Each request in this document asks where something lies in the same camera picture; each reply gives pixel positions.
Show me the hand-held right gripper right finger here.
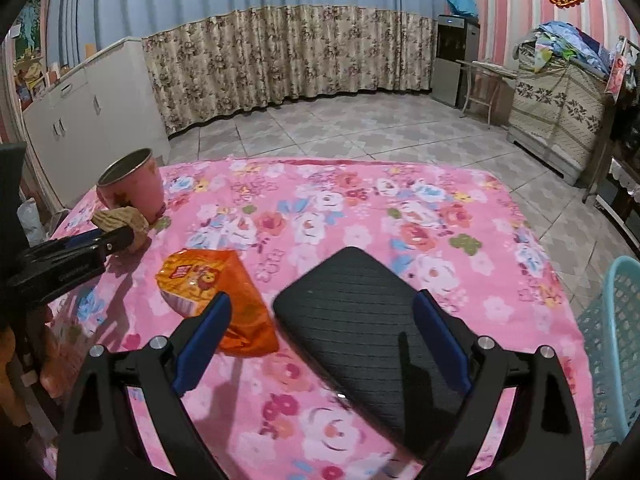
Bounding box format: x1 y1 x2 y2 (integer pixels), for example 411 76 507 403
412 289 587 480

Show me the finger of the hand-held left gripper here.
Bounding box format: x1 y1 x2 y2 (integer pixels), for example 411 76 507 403
25 232 103 261
92 225 136 261

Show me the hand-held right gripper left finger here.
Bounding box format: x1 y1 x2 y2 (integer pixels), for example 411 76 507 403
56 291 233 480

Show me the tan brown cloth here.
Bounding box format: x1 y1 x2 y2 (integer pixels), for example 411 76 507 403
91 206 150 252

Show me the orange snack packet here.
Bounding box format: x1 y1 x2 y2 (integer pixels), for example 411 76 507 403
155 247 280 357

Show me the black case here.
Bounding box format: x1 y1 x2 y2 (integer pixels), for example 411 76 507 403
272 246 473 463

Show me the teal plastic basket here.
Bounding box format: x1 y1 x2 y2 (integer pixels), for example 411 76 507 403
576 256 640 448

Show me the white plastic bag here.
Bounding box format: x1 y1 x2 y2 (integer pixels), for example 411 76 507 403
17 199 48 246

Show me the pink mug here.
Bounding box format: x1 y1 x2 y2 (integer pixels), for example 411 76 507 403
96 148 167 225

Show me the white cabinet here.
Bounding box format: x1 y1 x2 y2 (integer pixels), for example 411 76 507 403
22 36 171 211

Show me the pink floral tablecloth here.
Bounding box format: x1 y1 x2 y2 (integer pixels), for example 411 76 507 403
37 157 596 480

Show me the floral curtain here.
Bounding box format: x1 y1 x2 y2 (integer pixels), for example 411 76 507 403
142 5 438 136

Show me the floral covered cabinet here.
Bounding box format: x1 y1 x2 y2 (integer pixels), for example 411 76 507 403
506 42 613 186

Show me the folding table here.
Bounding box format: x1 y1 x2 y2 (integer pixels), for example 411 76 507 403
457 59 521 126

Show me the water dispenser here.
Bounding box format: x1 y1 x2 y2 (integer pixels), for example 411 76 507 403
431 14 481 108

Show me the pile of clothes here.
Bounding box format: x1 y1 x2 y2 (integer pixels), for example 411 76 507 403
532 21 618 81

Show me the wall poster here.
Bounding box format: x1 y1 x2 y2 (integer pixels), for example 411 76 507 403
10 0 51 111

